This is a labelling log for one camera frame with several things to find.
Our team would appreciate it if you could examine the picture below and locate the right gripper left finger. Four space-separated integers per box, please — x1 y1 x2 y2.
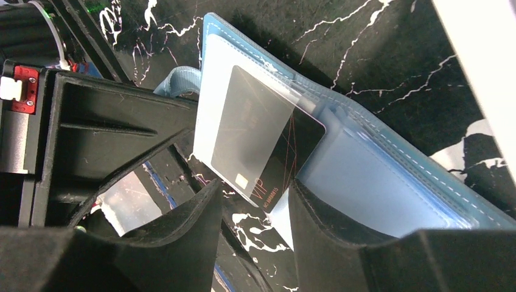
1 179 222 291

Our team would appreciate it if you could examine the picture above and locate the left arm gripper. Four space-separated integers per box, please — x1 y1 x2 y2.
1 60 197 226

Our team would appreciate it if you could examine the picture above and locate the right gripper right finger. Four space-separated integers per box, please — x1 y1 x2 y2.
288 180 515 291

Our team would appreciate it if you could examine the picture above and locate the blue leather card holder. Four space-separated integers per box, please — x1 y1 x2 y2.
155 13 515 243

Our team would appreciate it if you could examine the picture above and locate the black VIP card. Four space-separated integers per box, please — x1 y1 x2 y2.
211 66 326 213

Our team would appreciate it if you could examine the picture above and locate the white plastic basket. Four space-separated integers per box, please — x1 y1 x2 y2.
433 1 515 177

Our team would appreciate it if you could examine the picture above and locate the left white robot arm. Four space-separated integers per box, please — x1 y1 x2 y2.
1 1 200 228

